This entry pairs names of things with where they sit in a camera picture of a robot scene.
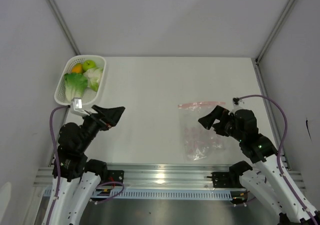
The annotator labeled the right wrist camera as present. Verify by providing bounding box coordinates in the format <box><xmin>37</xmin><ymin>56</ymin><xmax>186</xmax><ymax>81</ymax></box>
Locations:
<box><xmin>231</xmin><ymin>97</ymin><xmax>244</xmax><ymax>114</ymax></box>

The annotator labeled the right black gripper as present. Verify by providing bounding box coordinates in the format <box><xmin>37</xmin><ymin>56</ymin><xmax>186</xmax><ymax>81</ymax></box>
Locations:
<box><xmin>197</xmin><ymin>105</ymin><xmax>244</xmax><ymax>142</ymax></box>

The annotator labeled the green apple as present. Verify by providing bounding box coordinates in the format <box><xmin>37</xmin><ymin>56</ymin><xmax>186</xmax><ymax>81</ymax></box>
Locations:
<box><xmin>82</xmin><ymin>59</ymin><xmax>96</xmax><ymax>72</ymax></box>

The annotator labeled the slotted cable duct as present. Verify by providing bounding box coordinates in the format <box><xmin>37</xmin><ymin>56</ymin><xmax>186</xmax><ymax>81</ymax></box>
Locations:
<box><xmin>43</xmin><ymin>188</ymin><xmax>247</xmax><ymax>201</ymax></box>

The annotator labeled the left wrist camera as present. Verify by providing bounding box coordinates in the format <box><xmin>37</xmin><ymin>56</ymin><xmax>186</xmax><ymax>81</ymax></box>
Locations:
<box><xmin>70</xmin><ymin>97</ymin><xmax>86</xmax><ymax>117</ymax></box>

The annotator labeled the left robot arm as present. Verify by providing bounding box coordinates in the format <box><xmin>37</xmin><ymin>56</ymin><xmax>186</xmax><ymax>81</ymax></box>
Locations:
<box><xmin>42</xmin><ymin>101</ymin><xmax>125</xmax><ymax>225</ymax></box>

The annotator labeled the orange fruit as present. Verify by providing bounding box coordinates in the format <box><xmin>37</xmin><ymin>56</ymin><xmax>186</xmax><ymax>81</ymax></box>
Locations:
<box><xmin>70</xmin><ymin>63</ymin><xmax>84</xmax><ymax>74</ymax></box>

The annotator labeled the aluminium mounting rail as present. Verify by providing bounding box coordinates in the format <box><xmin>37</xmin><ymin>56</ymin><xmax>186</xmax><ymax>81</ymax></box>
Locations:
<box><xmin>33</xmin><ymin>163</ymin><xmax>307</xmax><ymax>191</ymax></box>

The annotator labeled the green leafy lettuce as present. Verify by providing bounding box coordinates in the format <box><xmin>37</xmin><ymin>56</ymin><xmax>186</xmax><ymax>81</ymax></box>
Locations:
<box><xmin>64</xmin><ymin>72</ymin><xmax>88</xmax><ymax>102</ymax></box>

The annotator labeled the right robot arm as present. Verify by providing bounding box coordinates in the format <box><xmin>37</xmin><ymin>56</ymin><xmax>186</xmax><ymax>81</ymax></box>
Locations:
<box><xmin>198</xmin><ymin>105</ymin><xmax>320</xmax><ymax>225</ymax></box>

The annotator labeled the clear zip top bag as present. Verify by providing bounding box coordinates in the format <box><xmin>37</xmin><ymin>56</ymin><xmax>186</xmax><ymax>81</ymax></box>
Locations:
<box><xmin>178</xmin><ymin>101</ymin><xmax>226</xmax><ymax>161</ymax></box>

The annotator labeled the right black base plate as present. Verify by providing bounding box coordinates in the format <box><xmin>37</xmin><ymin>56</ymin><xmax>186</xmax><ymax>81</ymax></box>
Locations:
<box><xmin>207</xmin><ymin>172</ymin><xmax>243</xmax><ymax>189</ymax></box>

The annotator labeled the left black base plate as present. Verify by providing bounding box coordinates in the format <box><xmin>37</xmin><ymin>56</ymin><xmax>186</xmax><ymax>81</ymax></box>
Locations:
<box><xmin>100</xmin><ymin>170</ymin><xmax>125</xmax><ymax>187</ymax></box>

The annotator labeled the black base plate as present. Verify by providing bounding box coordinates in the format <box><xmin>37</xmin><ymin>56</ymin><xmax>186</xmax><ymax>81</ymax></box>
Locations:
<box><xmin>100</xmin><ymin>170</ymin><xmax>125</xmax><ymax>187</ymax></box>
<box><xmin>207</xmin><ymin>172</ymin><xmax>243</xmax><ymax>189</ymax></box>

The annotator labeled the white plastic basket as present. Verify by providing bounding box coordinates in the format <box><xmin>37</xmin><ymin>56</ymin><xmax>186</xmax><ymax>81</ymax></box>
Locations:
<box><xmin>54</xmin><ymin>55</ymin><xmax>108</xmax><ymax>107</ymax></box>

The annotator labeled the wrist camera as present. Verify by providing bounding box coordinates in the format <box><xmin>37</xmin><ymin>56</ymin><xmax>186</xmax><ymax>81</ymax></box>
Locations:
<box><xmin>231</xmin><ymin>97</ymin><xmax>244</xmax><ymax>114</ymax></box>
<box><xmin>70</xmin><ymin>97</ymin><xmax>86</xmax><ymax>117</ymax></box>

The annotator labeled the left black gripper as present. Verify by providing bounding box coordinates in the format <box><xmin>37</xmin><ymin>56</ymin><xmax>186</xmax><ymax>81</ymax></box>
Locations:
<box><xmin>77</xmin><ymin>103</ymin><xmax>125</xmax><ymax>152</ymax></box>

